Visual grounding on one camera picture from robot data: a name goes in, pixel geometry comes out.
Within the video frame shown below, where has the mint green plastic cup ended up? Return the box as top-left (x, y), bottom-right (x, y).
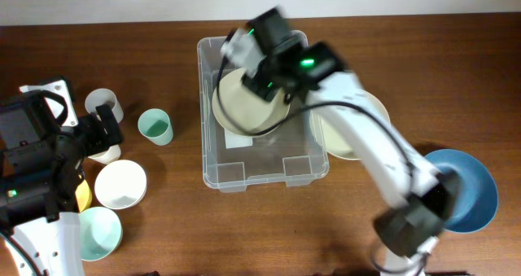
top-left (138, 108), bottom-right (173, 146)

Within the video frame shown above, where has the blue large bowl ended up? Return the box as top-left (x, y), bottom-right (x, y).
top-left (425, 149), bottom-right (500, 234)

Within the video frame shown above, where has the cream plastic cup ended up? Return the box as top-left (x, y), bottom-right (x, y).
top-left (90, 145), bottom-right (121, 164)

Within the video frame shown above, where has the pale yellow large bowl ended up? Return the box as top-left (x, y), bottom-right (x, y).
top-left (317, 91), bottom-right (393, 160)

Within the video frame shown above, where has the yellow small bowl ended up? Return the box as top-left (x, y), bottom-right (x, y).
top-left (76, 180), bottom-right (93, 212)

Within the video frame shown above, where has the clear plastic storage container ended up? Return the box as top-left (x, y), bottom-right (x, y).
top-left (197, 36), bottom-right (330, 192)

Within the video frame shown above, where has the white label in container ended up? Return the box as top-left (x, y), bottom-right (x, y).
top-left (224, 129), bottom-right (253, 149)

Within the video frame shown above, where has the mint green small bowl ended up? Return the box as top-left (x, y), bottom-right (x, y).
top-left (79, 207), bottom-right (123, 261)

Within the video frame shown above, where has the beige large bowl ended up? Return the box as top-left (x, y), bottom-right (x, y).
top-left (219, 68), bottom-right (290, 135)

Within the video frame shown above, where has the grey plastic cup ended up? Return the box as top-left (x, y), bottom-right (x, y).
top-left (85, 88), bottom-right (124, 123)

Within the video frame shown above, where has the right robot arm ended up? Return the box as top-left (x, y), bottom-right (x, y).
top-left (221, 7), bottom-right (462, 275)

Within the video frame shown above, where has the white small bowl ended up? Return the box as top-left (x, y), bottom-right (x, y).
top-left (94, 160), bottom-right (147, 210)

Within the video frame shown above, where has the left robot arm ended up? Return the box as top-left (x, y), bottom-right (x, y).
top-left (1, 90), bottom-right (124, 275)

